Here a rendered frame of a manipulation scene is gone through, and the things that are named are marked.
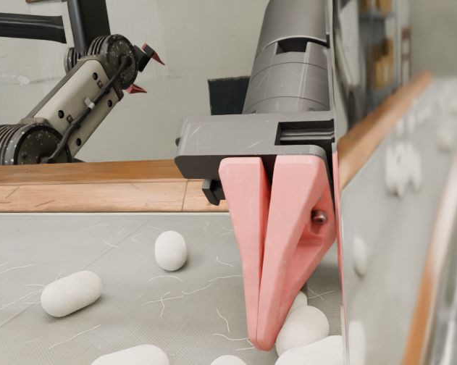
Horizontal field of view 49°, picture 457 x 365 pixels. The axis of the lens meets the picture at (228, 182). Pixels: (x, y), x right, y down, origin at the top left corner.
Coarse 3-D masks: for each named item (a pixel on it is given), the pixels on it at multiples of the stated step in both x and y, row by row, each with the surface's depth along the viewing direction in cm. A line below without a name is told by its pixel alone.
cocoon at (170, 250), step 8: (168, 232) 34; (176, 232) 34; (160, 240) 33; (168, 240) 32; (176, 240) 32; (184, 240) 34; (160, 248) 32; (168, 248) 32; (176, 248) 32; (184, 248) 32; (160, 256) 32; (168, 256) 32; (176, 256) 32; (184, 256) 32; (160, 264) 32; (168, 264) 32; (176, 264) 32
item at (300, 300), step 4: (300, 292) 24; (296, 296) 24; (300, 296) 24; (304, 296) 25; (296, 300) 24; (300, 300) 24; (304, 300) 24; (292, 304) 24; (296, 304) 24; (300, 304) 24; (304, 304) 24; (292, 308) 24; (296, 308) 24; (288, 312) 24; (288, 316) 24
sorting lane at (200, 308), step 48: (0, 240) 42; (48, 240) 41; (96, 240) 40; (144, 240) 39; (192, 240) 38; (336, 240) 35; (0, 288) 33; (144, 288) 31; (192, 288) 30; (240, 288) 29; (336, 288) 28; (0, 336) 27; (48, 336) 26; (96, 336) 26; (144, 336) 25; (192, 336) 25; (240, 336) 24
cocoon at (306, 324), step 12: (300, 312) 22; (312, 312) 22; (288, 324) 22; (300, 324) 21; (312, 324) 21; (324, 324) 22; (288, 336) 21; (300, 336) 21; (312, 336) 21; (324, 336) 22; (276, 348) 22; (288, 348) 21
